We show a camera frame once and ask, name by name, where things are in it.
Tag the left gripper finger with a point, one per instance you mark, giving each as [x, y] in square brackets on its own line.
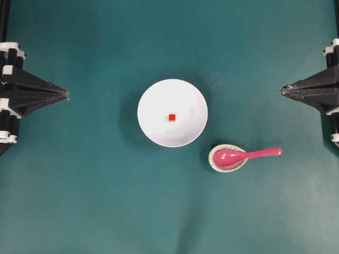
[23, 80]
[26, 103]

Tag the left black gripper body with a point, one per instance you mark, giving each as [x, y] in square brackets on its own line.
[11, 57]

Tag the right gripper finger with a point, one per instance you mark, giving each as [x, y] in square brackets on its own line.
[323, 102]
[325, 78]

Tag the pink ceramic spoon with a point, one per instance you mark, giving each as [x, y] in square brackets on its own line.
[227, 157]

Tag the speckled beige spoon rest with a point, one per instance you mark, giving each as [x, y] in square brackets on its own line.
[223, 169]

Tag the white round bowl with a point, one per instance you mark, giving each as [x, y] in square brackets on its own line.
[172, 96]

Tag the black frame rail left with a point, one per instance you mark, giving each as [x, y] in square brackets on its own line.
[4, 15]

